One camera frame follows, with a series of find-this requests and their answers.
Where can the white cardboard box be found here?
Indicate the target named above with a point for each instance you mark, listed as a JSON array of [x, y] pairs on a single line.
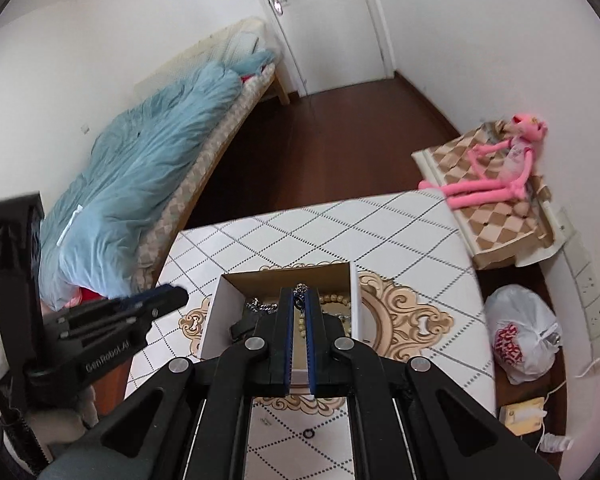
[[299, 313]]

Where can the bed with checkered mattress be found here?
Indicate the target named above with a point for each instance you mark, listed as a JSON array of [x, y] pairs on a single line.
[[264, 83]]

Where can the white door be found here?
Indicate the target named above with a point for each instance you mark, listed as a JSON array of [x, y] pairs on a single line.
[[330, 44]]

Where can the white pillow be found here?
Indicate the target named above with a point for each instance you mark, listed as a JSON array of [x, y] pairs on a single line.
[[233, 43]]

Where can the white plastic bag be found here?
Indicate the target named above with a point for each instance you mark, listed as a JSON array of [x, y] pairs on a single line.
[[524, 333]]

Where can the red blanket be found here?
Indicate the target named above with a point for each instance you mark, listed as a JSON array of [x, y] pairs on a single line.
[[82, 296]]

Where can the pink panther plush toy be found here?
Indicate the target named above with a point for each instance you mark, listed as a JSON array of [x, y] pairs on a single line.
[[491, 165]]

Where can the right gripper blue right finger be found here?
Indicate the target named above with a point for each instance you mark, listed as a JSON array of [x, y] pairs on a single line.
[[317, 346]]

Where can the black smart band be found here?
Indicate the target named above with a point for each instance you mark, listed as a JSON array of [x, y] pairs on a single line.
[[245, 326]]

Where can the white charger plug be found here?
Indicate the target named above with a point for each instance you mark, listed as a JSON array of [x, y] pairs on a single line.
[[550, 443]]

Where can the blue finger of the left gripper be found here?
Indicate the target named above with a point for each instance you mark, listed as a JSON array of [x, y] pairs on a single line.
[[154, 303]]

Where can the white wall power strip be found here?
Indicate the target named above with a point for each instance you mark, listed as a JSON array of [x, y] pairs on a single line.
[[581, 269]]

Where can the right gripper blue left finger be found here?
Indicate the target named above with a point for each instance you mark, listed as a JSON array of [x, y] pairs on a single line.
[[282, 343]]

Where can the patterned white tablecloth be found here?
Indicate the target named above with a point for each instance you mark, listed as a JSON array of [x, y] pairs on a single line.
[[418, 292]]

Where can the beige tissue box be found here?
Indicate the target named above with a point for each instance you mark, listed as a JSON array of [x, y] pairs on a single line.
[[523, 418]]

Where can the light blue duvet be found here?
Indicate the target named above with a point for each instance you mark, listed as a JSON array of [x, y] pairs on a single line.
[[107, 231]]

